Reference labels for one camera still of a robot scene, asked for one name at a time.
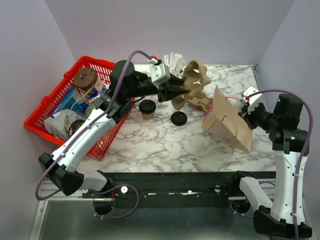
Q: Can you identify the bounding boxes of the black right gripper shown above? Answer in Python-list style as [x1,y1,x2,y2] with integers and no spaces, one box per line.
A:
[238,99,280,131]

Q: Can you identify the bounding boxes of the single brown cup carrier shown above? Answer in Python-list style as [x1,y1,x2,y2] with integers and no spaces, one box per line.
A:
[171,60,211,110]

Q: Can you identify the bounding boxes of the black plastic cup lid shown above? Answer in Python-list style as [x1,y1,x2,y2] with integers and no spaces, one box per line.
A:
[139,99,156,115]

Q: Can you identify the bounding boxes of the pink beige paper bag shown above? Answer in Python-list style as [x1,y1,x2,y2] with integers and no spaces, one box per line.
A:
[201,87,253,152]

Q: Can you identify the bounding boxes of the brown paper coffee cup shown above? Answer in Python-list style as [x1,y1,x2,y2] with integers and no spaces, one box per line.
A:
[141,110,155,120]

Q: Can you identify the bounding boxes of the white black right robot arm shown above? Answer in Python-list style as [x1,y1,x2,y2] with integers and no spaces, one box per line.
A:
[230,93,313,240]

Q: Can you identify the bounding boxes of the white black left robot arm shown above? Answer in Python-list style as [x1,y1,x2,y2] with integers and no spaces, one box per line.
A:
[38,60,187,198]

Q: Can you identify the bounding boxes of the white wrapped straws bunch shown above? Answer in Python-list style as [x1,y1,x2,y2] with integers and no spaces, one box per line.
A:
[163,52,187,78]

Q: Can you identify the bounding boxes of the brown cardboard cup carrier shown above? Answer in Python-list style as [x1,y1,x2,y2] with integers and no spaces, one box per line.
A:
[187,91,213,113]

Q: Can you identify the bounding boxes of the red and white can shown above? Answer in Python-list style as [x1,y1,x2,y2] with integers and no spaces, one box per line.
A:
[85,93,102,105]

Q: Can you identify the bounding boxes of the brown lidded round jar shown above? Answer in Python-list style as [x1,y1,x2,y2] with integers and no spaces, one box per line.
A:
[73,67,98,90]

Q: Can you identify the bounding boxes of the blue drink can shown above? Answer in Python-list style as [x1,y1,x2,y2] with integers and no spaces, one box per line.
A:
[78,102,90,114]

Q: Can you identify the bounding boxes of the blue flat box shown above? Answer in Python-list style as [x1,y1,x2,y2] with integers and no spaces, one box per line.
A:
[51,86,82,115]

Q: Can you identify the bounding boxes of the black Force tub pink lid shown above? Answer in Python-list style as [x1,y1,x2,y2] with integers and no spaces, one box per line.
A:
[66,119,85,138]

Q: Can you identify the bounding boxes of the white grey snack bag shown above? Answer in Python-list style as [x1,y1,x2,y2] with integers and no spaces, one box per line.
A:
[43,109,79,141]

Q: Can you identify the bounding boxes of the red plastic shopping basket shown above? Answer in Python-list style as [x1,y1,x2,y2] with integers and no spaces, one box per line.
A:
[24,56,131,161]

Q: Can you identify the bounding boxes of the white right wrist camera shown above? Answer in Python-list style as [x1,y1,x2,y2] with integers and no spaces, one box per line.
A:
[240,86,263,115]

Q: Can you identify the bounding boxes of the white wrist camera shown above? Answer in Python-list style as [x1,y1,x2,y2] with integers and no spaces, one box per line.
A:
[148,57,171,89]
[240,86,263,115]

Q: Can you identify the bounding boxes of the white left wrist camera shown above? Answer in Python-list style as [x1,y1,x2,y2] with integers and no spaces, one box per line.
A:
[148,57,171,89]

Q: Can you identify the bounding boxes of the black table front rail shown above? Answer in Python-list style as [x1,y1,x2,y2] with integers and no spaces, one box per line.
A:
[94,169,280,210]

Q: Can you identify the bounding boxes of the aluminium extrusion rail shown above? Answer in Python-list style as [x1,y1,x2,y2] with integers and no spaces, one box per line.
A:
[28,179,116,240]

